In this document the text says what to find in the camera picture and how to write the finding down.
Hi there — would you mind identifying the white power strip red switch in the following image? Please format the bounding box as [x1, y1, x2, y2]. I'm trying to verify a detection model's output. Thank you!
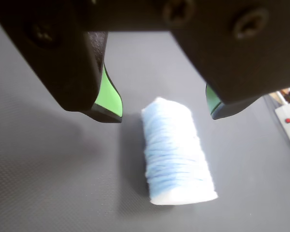
[275, 102, 290, 169]

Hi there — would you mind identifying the light blue yarn block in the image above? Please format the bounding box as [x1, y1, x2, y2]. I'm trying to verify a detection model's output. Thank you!
[141, 96, 219, 206]

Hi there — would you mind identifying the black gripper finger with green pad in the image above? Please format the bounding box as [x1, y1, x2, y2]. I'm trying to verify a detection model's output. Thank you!
[163, 0, 290, 120]
[0, 0, 123, 124]

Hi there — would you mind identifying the grey table mat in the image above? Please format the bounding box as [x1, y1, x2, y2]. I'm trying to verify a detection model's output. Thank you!
[0, 12, 290, 232]

